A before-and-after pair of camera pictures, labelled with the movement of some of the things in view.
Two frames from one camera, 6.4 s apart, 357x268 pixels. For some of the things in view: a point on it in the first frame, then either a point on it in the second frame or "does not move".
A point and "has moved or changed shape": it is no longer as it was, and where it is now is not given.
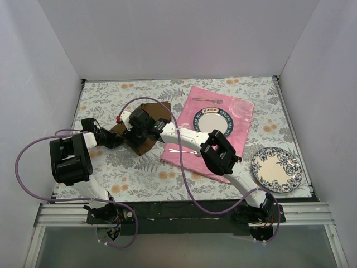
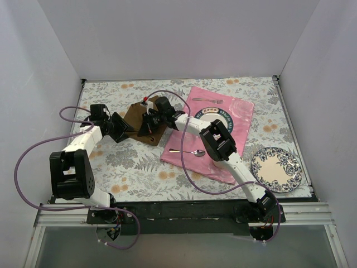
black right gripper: (133, 137) to (150, 123)
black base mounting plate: (184, 217) does not move
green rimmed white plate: (208, 119) does not move
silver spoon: (196, 153) does not move
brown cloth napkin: (140, 146) has moved or changed shape
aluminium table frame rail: (55, 214) does not move
